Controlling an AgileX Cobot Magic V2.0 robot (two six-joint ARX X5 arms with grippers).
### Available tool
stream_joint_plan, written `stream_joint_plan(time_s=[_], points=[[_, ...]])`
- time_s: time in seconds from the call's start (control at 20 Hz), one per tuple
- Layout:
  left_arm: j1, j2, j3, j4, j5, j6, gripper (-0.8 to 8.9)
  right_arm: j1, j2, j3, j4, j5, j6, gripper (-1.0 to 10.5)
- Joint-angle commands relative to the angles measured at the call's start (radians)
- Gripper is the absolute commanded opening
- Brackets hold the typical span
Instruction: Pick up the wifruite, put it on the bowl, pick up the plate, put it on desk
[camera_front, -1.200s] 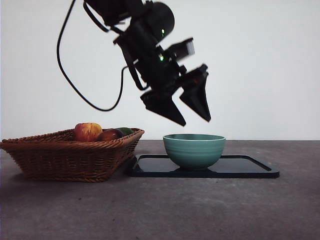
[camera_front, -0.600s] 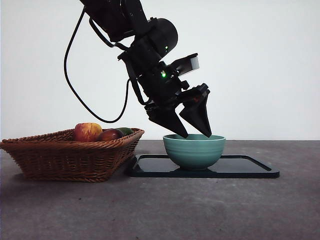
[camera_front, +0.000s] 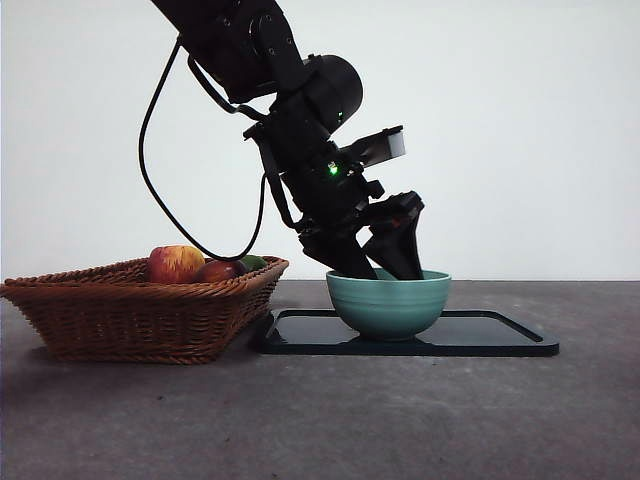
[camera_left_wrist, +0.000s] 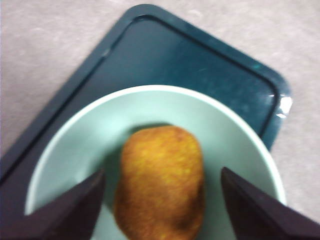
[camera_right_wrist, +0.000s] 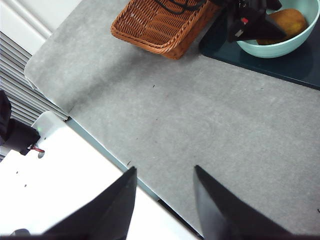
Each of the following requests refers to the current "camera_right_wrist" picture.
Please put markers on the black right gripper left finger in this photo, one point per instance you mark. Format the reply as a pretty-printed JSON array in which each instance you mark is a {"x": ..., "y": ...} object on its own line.
[{"x": 105, "y": 217}]

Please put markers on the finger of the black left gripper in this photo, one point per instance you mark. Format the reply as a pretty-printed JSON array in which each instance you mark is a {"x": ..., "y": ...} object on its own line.
[
  {"x": 265, "y": 27},
  {"x": 272, "y": 4}
]

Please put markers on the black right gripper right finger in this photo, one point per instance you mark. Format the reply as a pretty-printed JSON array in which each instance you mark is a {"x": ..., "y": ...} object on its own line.
[{"x": 225, "y": 215}]

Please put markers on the teal ribbed bowl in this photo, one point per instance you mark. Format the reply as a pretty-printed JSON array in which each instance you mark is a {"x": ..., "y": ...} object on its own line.
[{"x": 282, "y": 48}]

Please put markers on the dark rectangular tray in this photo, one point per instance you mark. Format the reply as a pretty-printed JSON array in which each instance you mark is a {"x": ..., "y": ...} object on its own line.
[{"x": 287, "y": 67}]

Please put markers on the brown wicker basket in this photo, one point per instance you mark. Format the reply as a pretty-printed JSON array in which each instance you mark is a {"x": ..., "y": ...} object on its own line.
[{"x": 160, "y": 27}]

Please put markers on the grey slatted grille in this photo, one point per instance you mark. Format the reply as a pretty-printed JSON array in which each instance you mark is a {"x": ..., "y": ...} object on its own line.
[{"x": 15, "y": 75}]

